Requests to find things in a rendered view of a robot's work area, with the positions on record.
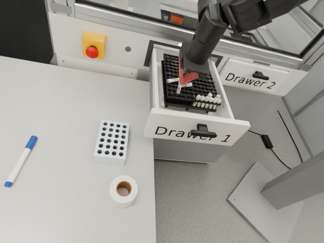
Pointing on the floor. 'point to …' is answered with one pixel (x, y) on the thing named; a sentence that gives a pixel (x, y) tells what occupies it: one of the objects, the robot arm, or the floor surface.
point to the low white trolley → (71, 156)
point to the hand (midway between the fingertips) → (182, 80)
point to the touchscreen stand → (276, 197)
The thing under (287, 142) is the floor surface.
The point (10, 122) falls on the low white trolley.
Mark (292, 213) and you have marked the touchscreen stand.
